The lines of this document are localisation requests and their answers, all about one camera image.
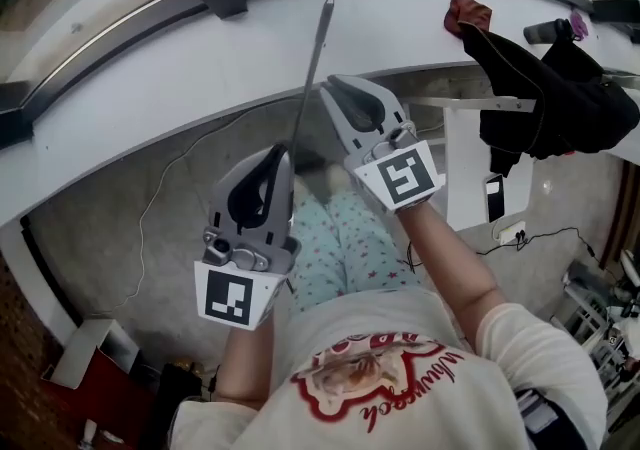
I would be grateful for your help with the red box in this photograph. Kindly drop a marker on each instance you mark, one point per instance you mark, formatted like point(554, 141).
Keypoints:
point(110, 398)

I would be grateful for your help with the person's left forearm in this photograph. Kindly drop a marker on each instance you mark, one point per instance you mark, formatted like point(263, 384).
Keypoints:
point(245, 368)

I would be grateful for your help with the dark smartphone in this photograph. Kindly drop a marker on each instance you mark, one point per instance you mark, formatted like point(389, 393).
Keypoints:
point(495, 198)

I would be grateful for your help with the person's cream printed shirt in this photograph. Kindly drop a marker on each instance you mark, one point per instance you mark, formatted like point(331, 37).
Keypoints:
point(410, 378)

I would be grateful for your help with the white cardboard box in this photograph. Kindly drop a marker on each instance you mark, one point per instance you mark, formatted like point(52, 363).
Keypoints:
point(95, 348)

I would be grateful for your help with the person's right forearm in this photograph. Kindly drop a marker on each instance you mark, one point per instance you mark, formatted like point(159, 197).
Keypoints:
point(450, 268)

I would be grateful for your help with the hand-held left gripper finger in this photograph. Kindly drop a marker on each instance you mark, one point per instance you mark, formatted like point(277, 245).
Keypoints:
point(222, 188)
point(285, 208)

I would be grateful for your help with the white power strip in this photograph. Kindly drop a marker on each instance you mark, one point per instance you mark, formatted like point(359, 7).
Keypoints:
point(511, 234)

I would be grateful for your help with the person's white shoe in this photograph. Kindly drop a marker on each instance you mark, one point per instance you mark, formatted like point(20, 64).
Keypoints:
point(304, 184)
point(337, 178)

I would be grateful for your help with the person's white left shoe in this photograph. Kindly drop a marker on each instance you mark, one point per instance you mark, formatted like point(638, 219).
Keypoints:
point(304, 184)

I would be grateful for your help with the person's star-print trousers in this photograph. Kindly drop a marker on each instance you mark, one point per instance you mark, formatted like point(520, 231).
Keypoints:
point(345, 243)

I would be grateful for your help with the person's white right shoe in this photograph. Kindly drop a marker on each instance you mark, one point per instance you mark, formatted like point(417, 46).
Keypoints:
point(337, 178)

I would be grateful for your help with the purple small item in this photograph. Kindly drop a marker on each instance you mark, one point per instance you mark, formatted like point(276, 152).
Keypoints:
point(579, 23)

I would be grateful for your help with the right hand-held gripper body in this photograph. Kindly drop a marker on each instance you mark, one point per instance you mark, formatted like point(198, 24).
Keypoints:
point(400, 178)

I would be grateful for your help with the white plastic rack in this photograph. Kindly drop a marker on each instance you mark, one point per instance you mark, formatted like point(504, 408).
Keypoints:
point(600, 308)

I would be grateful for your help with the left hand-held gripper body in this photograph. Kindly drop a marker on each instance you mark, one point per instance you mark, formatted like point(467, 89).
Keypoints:
point(235, 298)

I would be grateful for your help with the black jacket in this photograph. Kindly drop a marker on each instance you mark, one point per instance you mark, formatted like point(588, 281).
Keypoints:
point(545, 103)

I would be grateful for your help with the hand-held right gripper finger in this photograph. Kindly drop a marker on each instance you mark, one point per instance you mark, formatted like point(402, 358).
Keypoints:
point(385, 103)
point(342, 123)

